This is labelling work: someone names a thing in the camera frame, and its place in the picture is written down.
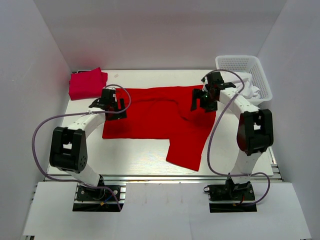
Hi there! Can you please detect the aluminium rail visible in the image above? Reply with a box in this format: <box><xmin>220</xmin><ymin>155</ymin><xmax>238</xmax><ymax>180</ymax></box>
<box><xmin>52</xmin><ymin>172</ymin><xmax>283</xmax><ymax>182</ymax></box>

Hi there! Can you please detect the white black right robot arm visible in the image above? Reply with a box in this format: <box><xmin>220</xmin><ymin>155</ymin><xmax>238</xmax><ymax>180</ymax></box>
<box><xmin>191</xmin><ymin>69</ymin><xmax>274</xmax><ymax>200</ymax></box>

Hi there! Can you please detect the white t-shirt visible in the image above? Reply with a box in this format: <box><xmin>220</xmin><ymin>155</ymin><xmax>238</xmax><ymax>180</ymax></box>
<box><xmin>221</xmin><ymin>72</ymin><xmax>261</xmax><ymax>100</ymax></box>

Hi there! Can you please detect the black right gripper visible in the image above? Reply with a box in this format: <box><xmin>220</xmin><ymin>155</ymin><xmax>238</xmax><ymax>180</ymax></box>
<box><xmin>190</xmin><ymin>88</ymin><xmax>218</xmax><ymax>113</ymax></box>

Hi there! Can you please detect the folded crimson t-shirt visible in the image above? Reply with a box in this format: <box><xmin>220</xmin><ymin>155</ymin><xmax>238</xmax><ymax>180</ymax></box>
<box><xmin>68</xmin><ymin>67</ymin><xmax>108</xmax><ymax>101</ymax></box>

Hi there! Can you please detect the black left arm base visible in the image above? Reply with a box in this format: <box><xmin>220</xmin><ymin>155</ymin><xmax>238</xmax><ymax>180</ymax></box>
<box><xmin>72</xmin><ymin>185</ymin><xmax>125</xmax><ymax>213</ymax></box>

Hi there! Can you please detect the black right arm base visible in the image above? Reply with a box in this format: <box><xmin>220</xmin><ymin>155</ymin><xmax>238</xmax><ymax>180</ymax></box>
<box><xmin>203</xmin><ymin>183</ymin><xmax>257</xmax><ymax>213</ymax></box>

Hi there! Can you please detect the white plastic basket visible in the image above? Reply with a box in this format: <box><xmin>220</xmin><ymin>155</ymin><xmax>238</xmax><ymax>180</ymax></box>
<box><xmin>215</xmin><ymin>55</ymin><xmax>273</xmax><ymax>106</ymax></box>

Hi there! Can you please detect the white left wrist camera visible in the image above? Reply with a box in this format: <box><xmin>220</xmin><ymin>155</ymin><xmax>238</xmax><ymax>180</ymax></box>
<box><xmin>103</xmin><ymin>86</ymin><xmax>116</xmax><ymax>91</ymax></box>

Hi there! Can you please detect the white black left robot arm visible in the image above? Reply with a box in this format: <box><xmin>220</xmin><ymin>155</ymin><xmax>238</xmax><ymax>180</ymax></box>
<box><xmin>49</xmin><ymin>84</ymin><xmax>131</xmax><ymax>200</ymax></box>

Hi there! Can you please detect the red t-shirt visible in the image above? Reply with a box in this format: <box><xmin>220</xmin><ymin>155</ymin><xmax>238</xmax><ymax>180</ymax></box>
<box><xmin>102</xmin><ymin>85</ymin><xmax>216</xmax><ymax>171</ymax></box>

